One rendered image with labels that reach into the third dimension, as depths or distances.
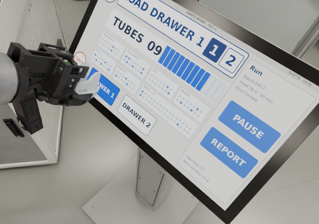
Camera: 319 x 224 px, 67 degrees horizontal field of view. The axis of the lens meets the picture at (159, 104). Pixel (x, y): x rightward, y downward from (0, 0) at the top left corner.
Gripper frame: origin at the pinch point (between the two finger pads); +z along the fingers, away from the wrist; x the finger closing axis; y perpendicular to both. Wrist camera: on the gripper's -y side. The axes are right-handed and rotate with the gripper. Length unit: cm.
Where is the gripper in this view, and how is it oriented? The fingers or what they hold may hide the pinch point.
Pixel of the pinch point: (93, 89)
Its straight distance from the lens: 55.5
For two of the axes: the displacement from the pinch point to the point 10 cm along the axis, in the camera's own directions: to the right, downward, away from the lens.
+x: -7.5, -5.8, 3.2
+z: 4.4, -0.7, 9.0
